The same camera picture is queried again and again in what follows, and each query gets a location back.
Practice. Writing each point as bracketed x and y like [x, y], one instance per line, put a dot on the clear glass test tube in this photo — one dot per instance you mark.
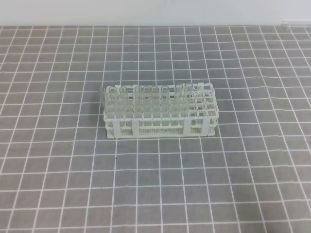
[187, 98]

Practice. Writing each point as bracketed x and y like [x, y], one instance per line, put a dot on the white plastic test tube rack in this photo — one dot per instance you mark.
[135, 111]

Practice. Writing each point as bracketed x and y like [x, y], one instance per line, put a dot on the clear leaning test tube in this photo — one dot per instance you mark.
[103, 99]

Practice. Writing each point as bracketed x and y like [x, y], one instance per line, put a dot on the grey checked tablecloth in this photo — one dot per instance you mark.
[59, 173]

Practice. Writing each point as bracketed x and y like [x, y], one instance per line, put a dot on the clear tube at table edge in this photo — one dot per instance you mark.
[297, 23]

